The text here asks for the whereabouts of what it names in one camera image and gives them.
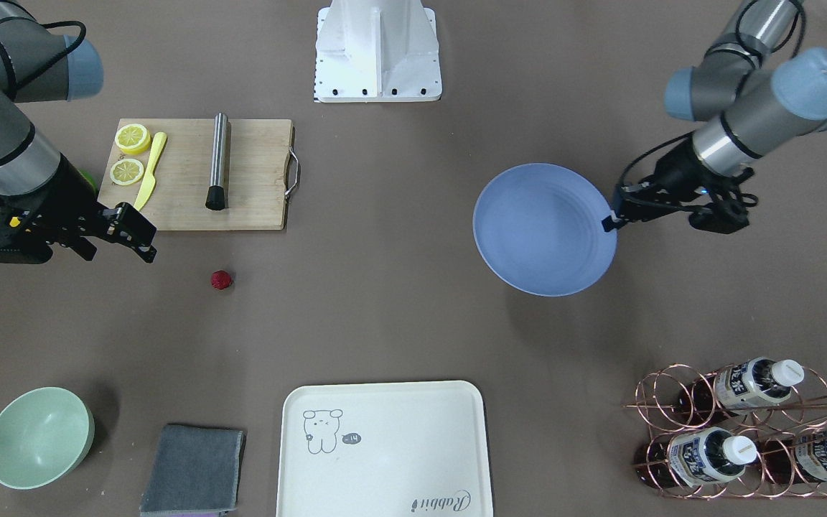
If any lower bottle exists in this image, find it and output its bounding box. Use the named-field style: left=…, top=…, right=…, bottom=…
left=632, top=427, right=758, bottom=490
left=760, top=431, right=827, bottom=485

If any top bottle white cap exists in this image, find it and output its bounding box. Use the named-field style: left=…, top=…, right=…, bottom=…
left=673, top=357, right=806, bottom=425

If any blue plate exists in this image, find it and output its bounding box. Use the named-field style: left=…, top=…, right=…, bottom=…
left=472, top=163, right=617, bottom=297

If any grey folded cloth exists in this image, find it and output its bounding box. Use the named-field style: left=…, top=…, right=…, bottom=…
left=140, top=424, right=244, bottom=516

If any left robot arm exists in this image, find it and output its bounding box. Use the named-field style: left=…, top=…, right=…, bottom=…
left=602, top=1, right=827, bottom=233

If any lemon half lower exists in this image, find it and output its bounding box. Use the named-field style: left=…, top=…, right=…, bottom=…
left=108, top=158, right=145, bottom=186

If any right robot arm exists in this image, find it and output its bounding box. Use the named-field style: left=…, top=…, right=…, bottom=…
left=0, top=1, right=156, bottom=264

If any green lime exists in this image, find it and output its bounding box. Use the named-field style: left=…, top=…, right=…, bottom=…
left=78, top=168, right=99, bottom=196

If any wooden cutting board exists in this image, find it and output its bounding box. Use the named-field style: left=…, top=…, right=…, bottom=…
left=117, top=118, right=295, bottom=231

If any lemon half upper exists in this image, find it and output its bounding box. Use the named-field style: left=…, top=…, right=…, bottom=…
left=114, top=122, right=152, bottom=156

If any red strawberry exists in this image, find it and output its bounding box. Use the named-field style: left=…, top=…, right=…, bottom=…
left=210, top=269, right=234, bottom=290

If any steel muddler black tip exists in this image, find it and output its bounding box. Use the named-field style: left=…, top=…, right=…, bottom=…
left=205, top=112, right=230, bottom=210

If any copper wire bottle rack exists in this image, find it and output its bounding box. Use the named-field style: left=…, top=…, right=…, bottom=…
left=625, top=363, right=827, bottom=500

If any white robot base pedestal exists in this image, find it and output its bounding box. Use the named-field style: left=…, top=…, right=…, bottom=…
left=313, top=1, right=443, bottom=103

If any green bowl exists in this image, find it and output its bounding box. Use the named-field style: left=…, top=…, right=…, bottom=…
left=0, top=386, right=95, bottom=490

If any lemon half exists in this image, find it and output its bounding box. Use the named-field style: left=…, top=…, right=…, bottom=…
left=114, top=122, right=152, bottom=156
left=108, top=158, right=145, bottom=186

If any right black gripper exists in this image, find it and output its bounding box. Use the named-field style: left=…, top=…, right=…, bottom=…
left=0, top=156, right=157, bottom=263

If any yellow plastic knife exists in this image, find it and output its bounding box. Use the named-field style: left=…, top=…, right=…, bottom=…
left=134, top=131, right=168, bottom=212

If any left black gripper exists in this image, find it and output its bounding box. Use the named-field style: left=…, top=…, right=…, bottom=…
left=602, top=139, right=757, bottom=233

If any cream rabbit tray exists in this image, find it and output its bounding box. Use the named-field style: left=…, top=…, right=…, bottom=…
left=276, top=380, right=495, bottom=516

